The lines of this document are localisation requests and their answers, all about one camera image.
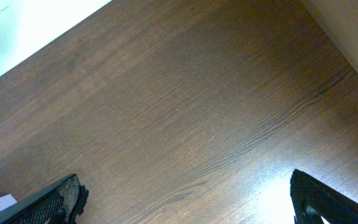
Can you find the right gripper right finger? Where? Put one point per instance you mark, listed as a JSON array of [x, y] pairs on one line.
[[316, 202]]

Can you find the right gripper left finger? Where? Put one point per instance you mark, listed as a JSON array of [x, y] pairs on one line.
[[59, 203]]

